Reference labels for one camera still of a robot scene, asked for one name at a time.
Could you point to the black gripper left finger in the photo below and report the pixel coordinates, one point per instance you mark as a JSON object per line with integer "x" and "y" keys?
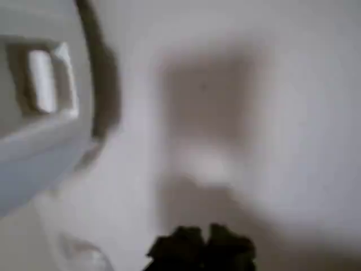
{"x": 177, "y": 248}

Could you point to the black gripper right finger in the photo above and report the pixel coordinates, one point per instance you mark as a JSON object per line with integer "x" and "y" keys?
{"x": 231, "y": 251}

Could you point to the white electric cooking pot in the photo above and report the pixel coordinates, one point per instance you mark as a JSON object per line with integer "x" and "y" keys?
{"x": 42, "y": 158}

